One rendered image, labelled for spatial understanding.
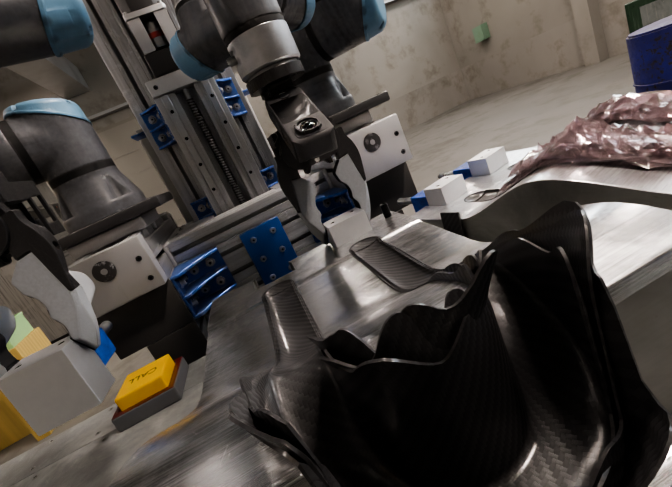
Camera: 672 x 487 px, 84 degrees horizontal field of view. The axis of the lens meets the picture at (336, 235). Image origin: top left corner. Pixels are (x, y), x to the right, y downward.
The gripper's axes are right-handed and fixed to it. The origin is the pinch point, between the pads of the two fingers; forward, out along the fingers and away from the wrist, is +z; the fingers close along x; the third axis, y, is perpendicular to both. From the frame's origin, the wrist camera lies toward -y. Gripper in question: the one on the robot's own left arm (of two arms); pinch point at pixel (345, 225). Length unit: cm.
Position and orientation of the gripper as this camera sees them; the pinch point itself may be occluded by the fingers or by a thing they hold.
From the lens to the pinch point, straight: 47.7
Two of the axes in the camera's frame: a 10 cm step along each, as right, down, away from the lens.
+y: -2.5, -1.7, 9.5
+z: 4.0, 8.8, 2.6
